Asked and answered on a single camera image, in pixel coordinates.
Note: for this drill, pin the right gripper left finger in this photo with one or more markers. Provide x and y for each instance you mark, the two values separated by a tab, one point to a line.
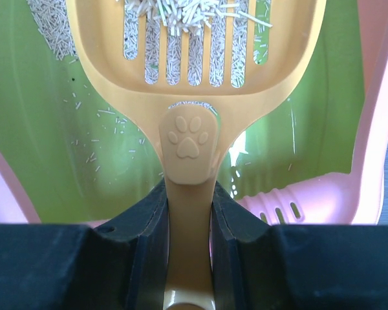
121	264

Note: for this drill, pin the orange litter scoop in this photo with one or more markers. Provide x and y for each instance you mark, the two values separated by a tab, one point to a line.
192	127

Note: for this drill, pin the pink litter box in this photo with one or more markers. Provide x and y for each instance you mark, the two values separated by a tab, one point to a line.
319	156

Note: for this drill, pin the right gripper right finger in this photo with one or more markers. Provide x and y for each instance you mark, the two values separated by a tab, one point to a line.
259	266

